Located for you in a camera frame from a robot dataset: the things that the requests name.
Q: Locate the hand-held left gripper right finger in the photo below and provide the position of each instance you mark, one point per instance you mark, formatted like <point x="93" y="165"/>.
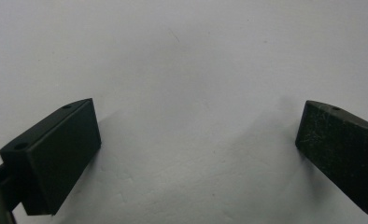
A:
<point x="341" y="149"/>

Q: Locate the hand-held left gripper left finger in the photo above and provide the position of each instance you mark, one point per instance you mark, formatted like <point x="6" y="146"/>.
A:
<point x="57" y="155"/>

